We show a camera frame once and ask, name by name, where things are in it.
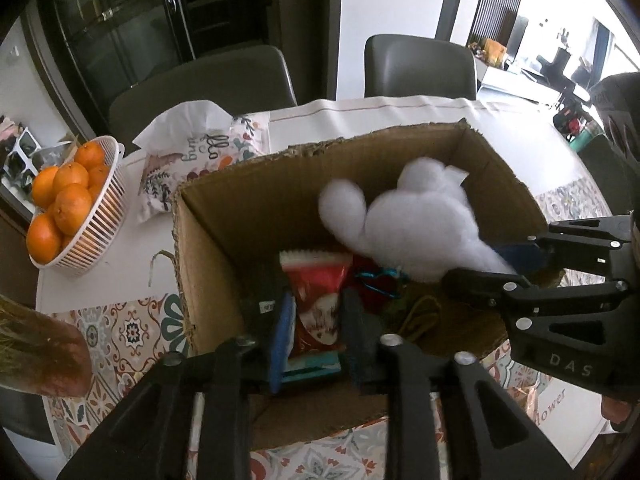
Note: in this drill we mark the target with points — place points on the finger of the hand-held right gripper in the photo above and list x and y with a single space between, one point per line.
580 240
480 285

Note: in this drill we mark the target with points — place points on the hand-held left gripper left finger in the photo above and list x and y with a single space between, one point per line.
280 340

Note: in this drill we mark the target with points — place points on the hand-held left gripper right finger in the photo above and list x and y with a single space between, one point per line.
355 335

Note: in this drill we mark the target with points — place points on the blue tissue pack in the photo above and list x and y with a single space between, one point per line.
310 366

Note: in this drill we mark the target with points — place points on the red snack packet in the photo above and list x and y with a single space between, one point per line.
317 300

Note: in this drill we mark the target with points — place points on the white plush toy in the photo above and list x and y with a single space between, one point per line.
415 220

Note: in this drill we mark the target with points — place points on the brown cardboard box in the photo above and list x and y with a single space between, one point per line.
225 240

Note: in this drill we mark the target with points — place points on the person's right hand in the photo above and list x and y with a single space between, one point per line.
616 412

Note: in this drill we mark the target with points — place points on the grey dining chair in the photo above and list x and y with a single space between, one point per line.
420 67
210 85
597 172

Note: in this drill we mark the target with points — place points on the patterned table runner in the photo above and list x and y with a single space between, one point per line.
130 330

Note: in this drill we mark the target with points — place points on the floral tissue pouch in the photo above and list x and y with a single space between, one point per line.
200 145

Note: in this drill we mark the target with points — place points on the white plastic basket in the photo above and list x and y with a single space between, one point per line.
95 230

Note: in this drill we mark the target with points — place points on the glass vase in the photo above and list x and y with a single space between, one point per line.
55 355

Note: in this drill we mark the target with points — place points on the pile of oranges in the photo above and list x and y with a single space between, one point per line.
72 205

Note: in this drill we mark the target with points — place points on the white shoe rack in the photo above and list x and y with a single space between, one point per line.
25 147

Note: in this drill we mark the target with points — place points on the dark glass sliding door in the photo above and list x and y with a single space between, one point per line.
140 25

